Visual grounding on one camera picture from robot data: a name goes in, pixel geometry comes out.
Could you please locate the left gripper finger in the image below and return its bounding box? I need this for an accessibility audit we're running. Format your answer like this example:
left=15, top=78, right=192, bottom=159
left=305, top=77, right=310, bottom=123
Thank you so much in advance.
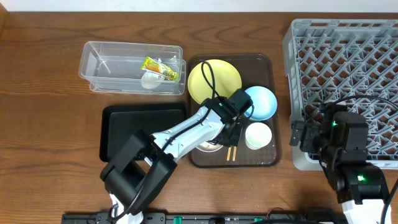
left=214, top=124, right=232, bottom=145
left=224, top=121, right=243, bottom=147

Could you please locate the wooden chopstick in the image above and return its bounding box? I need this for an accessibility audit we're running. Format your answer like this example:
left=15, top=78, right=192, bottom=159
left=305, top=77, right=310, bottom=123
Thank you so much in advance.
left=232, top=146, right=237, bottom=161
left=226, top=146, right=232, bottom=161

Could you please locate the pink bowl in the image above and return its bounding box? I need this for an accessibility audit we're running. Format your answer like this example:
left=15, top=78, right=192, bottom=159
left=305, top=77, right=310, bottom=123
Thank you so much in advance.
left=196, top=141, right=223, bottom=152

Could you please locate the white cup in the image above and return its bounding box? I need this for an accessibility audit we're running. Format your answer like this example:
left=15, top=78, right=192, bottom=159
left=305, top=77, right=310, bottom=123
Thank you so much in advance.
left=245, top=122, right=272, bottom=150

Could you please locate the light blue bowl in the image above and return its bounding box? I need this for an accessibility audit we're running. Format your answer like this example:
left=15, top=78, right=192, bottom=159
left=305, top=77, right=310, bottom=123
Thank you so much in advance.
left=244, top=86, right=277, bottom=121

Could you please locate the green snack wrapper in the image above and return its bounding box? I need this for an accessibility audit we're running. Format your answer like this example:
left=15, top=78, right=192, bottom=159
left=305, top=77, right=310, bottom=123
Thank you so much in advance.
left=140, top=57, right=179, bottom=81

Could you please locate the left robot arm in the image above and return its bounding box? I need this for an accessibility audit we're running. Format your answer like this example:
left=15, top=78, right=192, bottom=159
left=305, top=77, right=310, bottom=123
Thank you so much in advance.
left=100, top=89, right=252, bottom=223

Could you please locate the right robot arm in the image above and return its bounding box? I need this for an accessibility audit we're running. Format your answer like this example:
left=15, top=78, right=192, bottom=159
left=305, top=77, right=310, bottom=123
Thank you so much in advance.
left=290, top=103, right=394, bottom=223

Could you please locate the grey dishwasher rack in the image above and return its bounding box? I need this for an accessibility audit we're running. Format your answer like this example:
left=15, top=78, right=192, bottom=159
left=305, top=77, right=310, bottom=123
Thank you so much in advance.
left=282, top=19, right=397, bottom=170

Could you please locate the brown serving tray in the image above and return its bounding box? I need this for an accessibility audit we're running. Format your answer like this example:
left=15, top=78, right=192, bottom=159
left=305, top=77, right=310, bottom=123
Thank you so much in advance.
left=188, top=54, right=282, bottom=168

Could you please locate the black tray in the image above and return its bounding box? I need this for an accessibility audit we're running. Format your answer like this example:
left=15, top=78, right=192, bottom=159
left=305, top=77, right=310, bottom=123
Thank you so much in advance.
left=99, top=103, right=187, bottom=162

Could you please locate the clear plastic bin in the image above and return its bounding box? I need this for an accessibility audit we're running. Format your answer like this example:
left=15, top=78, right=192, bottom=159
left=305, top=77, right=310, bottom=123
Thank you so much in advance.
left=79, top=41, right=187, bottom=95

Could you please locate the left black cable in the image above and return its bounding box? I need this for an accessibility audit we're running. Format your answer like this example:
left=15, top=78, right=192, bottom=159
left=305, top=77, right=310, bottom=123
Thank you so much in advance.
left=200, top=60, right=218, bottom=100

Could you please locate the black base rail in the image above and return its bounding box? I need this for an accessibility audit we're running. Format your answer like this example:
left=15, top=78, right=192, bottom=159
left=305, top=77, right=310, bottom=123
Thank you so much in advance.
left=60, top=212, right=346, bottom=224

